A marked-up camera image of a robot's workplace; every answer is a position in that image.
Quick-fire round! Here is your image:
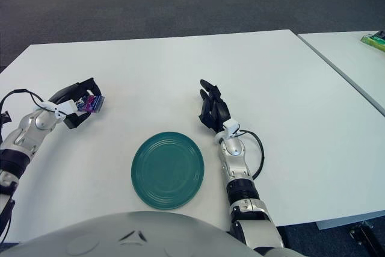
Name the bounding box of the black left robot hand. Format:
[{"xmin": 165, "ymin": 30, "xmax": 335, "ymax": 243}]
[{"xmin": 49, "ymin": 77, "xmax": 105, "ymax": 130}]

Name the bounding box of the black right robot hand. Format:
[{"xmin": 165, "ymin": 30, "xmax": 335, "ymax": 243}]
[{"xmin": 197, "ymin": 79, "xmax": 232, "ymax": 134}]

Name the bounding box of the blue purple gum box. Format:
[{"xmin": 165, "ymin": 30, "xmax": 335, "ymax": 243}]
[{"xmin": 77, "ymin": 94, "xmax": 105, "ymax": 114}]

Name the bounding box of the teal green round plate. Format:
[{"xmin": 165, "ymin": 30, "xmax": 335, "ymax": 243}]
[{"xmin": 131, "ymin": 131, "xmax": 205, "ymax": 210}]

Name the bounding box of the grey robot torso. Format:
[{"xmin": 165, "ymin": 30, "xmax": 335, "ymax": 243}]
[{"xmin": 0, "ymin": 211, "xmax": 313, "ymax": 257}]

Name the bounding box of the green cardboard box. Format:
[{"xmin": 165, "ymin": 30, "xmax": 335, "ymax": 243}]
[{"xmin": 360, "ymin": 30, "xmax": 385, "ymax": 53}]

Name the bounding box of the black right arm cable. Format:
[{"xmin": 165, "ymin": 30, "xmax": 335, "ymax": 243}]
[{"xmin": 237, "ymin": 129, "xmax": 265, "ymax": 181}]

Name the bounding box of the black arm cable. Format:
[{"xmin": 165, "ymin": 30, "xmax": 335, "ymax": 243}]
[
  {"xmin": 0, "ymin": 88, "xmax": 60, "ymax": 137},
  {"xmin": 237, "ymin": 129, "xmax": 265, "ymax": 181}
]

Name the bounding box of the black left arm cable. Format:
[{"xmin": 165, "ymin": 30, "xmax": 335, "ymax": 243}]
[{"xmin": 0, "ymin": 88, "xmax": 60, "ymax": 137}]

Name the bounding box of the black table foot bracket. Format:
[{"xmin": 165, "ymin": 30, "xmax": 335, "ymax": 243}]
[{"xmin": 348, "ymin": 220, "xmax": 385, "ymax": 257}]

